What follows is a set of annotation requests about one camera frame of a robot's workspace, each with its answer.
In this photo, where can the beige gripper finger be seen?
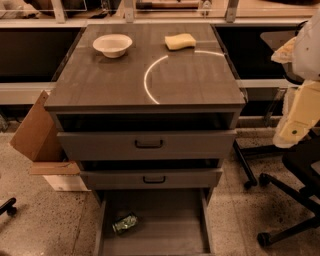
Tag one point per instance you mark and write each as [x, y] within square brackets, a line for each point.
[285, 53]

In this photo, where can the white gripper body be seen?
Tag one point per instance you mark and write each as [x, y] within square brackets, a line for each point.
[308, 55]

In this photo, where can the green soda can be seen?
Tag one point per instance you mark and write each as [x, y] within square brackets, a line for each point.
[125, 223]

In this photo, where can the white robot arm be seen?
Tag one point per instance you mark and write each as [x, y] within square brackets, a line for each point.
[303, 51]

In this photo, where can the middle grey drawer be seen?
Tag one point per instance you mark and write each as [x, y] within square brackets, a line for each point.
[151, 179]

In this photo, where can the grey drawer cabinet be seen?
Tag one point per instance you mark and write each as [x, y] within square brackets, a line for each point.
[149, 88]

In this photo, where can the bottom open grey drawer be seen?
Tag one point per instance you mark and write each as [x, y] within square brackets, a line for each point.
[171, 222]

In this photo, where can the top grey drawer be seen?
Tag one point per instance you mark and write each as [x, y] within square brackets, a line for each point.
[155, 145]

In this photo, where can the black stand with tray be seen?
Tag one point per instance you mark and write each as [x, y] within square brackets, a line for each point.
[263, 44]

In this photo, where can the yellow sponge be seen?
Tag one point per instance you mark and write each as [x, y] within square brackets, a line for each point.
[180, 41]

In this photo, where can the white bowl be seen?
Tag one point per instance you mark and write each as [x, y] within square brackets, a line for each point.
[112, 45]

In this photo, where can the brown cardboard box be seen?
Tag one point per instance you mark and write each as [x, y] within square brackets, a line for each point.
[36, 139]

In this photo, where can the black chair caster left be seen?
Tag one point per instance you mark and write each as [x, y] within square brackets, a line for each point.
[8, 207]

